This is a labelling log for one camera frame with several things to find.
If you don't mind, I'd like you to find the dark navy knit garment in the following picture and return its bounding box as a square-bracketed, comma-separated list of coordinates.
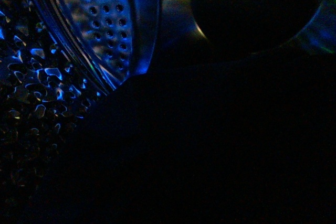
[21, 52, 335, 223]

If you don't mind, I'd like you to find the steel washing machine drum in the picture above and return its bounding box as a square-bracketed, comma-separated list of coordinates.
[0, 0, 336, 156]

